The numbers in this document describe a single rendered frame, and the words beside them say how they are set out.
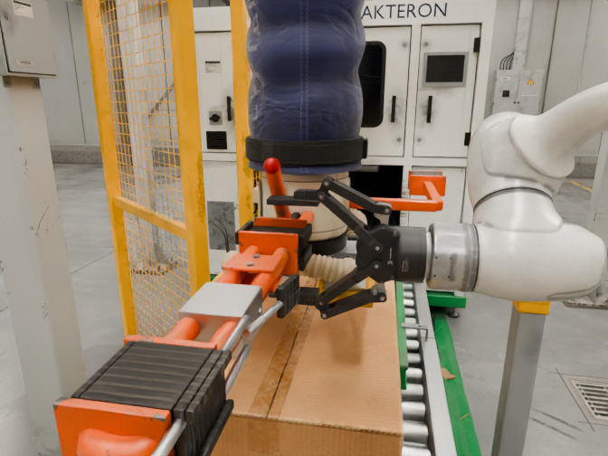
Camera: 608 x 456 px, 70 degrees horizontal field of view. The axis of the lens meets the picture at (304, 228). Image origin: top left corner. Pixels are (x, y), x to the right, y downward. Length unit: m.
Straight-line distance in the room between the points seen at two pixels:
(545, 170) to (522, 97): 8.72
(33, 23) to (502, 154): 1.36
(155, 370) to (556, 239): 0.47
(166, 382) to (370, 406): 0.47
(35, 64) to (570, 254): 1.45
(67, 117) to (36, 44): 10.37
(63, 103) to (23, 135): 10.39
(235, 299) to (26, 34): 1.28
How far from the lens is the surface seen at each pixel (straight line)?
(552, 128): 0.64
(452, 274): 0.58
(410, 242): 0.57
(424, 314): 1.82
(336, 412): 0.72
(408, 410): 1.41
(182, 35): 1.34
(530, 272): 0.58
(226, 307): 0.42
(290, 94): 0.75
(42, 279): 1.68
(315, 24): 0.76
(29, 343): 1.84
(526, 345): 1.19
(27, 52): 1.58
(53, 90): 12.13
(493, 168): 0.65
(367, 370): 0.81
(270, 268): 0.51
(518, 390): 1.25
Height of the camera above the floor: 1.40
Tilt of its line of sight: 16 degrees down
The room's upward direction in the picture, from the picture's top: straight up
